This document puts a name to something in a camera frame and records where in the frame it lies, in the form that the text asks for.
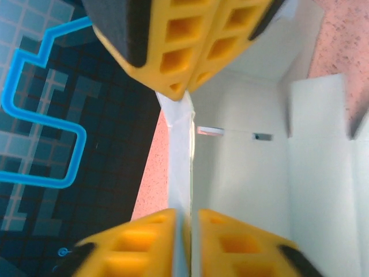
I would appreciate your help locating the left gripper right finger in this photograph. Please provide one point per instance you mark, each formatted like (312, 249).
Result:
(236, 251)

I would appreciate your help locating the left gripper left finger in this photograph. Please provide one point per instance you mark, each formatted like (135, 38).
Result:
(129, 251)

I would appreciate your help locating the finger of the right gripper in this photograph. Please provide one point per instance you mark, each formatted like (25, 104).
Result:
(230, 34)
(173, 37)

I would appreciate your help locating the light blue paper box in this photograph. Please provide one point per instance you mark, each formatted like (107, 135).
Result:
(245, 173)

